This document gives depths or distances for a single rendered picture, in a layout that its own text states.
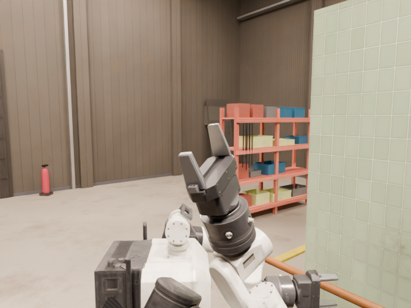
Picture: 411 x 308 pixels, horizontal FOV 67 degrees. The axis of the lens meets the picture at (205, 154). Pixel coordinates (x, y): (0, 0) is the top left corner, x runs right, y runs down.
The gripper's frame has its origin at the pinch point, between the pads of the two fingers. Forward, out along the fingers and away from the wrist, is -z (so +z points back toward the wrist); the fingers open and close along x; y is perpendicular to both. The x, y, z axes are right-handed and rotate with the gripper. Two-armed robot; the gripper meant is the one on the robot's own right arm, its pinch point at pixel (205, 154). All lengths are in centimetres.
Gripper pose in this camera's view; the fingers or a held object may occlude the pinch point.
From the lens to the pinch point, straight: 50.8
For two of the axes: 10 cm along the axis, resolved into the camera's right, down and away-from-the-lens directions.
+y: 8.7, -0.7, -4.9
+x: 4.1, -4.7, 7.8
